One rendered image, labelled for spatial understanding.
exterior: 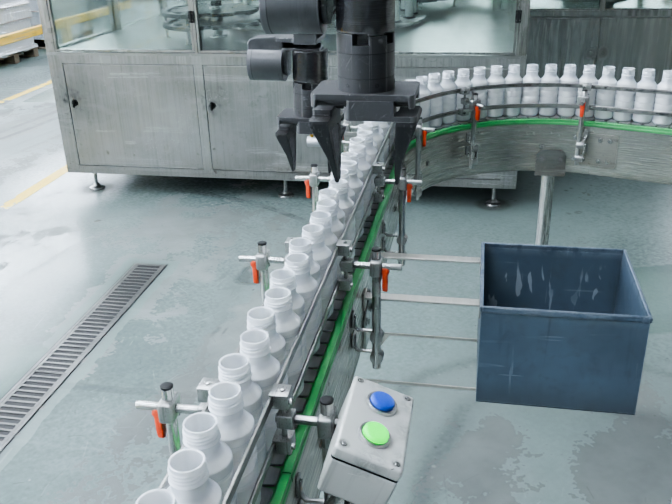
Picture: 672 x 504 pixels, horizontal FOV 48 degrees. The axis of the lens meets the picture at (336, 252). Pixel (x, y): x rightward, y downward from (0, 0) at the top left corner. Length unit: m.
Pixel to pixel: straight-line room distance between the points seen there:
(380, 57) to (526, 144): 1.93
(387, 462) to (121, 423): 2.08
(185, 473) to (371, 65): 0.43
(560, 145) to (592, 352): 1.24
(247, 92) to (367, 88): 3.82
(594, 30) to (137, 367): 4.39
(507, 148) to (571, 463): 1.05
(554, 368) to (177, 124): 3.55
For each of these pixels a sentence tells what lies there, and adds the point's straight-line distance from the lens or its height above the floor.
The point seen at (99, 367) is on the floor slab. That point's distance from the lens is 3.21.
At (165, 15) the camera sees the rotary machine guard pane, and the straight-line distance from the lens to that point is 4.67.
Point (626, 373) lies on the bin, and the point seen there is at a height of 0.82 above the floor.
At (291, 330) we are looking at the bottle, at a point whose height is 1.12.
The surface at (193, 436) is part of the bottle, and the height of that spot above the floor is 1.16.
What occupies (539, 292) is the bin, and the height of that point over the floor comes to 0.83.
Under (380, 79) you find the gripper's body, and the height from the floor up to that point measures 1.50.
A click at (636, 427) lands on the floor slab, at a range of 2.87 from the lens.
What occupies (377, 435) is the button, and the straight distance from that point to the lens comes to 0.87.
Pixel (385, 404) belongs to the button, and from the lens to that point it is 0.92.
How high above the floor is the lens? 1.65
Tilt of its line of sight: 24 degrees down
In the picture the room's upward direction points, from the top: 2 degrees counter-clockwise
